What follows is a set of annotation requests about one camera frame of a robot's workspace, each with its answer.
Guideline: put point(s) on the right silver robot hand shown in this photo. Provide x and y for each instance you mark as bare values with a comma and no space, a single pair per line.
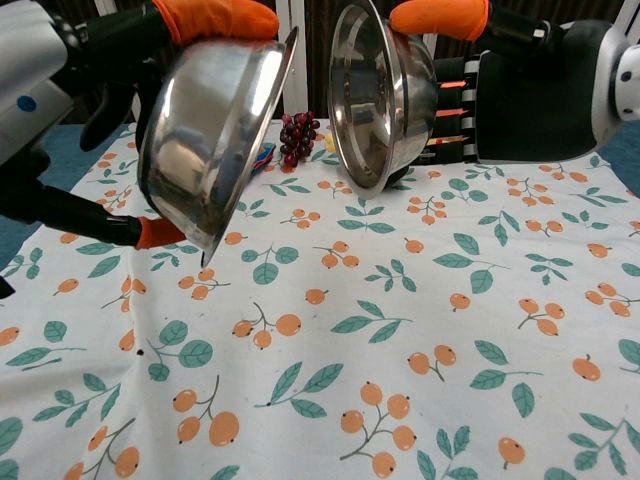
540,100

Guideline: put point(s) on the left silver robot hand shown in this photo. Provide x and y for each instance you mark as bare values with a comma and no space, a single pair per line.
30,75

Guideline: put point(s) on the steel bowl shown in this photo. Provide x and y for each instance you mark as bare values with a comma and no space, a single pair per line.
370,100
200,125

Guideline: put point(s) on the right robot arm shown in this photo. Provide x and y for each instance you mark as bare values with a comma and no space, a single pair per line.
632,80

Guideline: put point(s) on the floral tablecloth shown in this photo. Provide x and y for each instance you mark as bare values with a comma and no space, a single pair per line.
350,300

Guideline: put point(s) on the dark red grape bunch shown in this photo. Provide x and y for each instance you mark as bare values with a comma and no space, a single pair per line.
297,137

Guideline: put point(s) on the blue snack bag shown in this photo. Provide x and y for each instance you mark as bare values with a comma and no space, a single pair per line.
265,155

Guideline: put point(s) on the white partition frame post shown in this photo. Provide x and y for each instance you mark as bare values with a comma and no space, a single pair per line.
296,95
630,20

